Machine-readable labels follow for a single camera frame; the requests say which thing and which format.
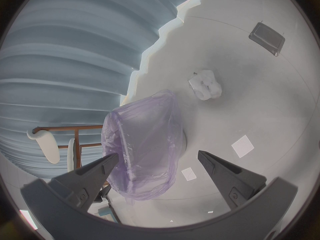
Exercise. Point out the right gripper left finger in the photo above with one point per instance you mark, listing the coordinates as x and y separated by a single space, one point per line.
80 186

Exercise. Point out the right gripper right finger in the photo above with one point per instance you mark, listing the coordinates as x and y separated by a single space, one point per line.
235 184

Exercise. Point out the purple plastic bag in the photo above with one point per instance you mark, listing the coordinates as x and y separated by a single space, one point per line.
150 134

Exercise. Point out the white paper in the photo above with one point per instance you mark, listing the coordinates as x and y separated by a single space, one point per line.
207 86

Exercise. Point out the white trash bin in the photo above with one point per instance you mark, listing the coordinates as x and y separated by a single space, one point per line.
185 144

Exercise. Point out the white padded wooden chair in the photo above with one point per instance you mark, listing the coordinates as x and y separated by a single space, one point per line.
47 146

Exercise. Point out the pale blue curtain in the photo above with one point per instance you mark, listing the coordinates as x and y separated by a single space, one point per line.
62 59

